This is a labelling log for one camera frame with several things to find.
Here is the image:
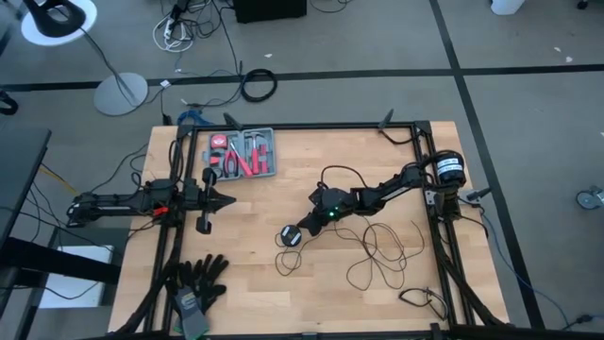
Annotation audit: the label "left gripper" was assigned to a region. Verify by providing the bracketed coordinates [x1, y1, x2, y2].
[182, 167, 237, 236]

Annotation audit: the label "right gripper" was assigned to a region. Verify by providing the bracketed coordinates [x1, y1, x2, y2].
[295, 185, 355, 238]

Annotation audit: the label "black cord spool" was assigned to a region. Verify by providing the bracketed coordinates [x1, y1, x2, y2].
[279, 224, 303, 247]

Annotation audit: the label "thin dark cord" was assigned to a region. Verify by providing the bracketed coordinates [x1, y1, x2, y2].
[274, 219, 427, 292]

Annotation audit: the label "black work glove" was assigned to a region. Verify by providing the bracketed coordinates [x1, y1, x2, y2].
[165, 253, 230, 314]

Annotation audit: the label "grey plastic tool case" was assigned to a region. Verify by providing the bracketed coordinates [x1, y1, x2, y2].
[201, 127, 277, 181]

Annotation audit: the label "grey cuffed work glove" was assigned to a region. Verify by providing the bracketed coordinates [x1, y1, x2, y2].
[170, 284, 211, 340]

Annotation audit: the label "floor lamp with grey base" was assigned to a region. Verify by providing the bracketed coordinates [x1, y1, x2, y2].
[22, 0, 150, 117]

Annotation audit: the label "white box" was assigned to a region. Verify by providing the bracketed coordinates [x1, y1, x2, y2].
[38, 244, 115, 310]

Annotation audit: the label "black box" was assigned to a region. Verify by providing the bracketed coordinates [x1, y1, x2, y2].
[232, 0, 309, 25]

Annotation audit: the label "black desk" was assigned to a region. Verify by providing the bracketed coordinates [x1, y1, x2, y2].
[0, 126, 122, 303]

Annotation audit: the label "white round disc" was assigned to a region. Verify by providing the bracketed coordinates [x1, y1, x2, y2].
[20, 0, 99, 47]

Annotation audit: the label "grey caster wheel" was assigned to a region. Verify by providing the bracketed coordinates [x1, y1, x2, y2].
[575, 185, 604, 212]

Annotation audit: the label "black plug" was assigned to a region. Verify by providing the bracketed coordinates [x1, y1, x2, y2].
[561, 313, 595, 332]

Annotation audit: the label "white bin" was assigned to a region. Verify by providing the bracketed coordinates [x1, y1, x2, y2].
[490, 0, 527, 16]

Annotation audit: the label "red-handled pliers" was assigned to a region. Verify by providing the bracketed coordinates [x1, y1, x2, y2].
[222, 141, 255, 179]

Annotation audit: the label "hammer with red handle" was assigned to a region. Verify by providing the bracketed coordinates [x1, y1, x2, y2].
[243, 131, 265, 176]

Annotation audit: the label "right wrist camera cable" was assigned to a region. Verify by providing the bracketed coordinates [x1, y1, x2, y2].
[319, 164, 370, 191]

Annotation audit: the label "bundled blue cable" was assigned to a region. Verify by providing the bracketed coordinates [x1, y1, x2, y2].
[176, 109, 205, 128]

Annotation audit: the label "black aluminium table frame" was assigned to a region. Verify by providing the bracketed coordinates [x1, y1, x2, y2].
[110, 119, 513, 340]

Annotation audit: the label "short black cable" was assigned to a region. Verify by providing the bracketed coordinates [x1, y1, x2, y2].
[378, 127, 417, 146]

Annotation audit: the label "coiled black cable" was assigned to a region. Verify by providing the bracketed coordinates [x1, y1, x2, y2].
[240, 67, 279, 104]

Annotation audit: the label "small black cable loop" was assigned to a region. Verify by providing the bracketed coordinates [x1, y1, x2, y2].
[397, 286, 449, 322]

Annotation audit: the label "yellow cable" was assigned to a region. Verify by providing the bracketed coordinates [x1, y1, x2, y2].
[39, 163, 77, 196]

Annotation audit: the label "white power strip with cables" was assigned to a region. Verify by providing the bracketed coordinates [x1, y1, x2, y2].
[151, 12, 195, 54]

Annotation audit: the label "long blue cable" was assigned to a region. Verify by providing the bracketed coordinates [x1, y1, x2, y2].
[479, 212, 573, 328]

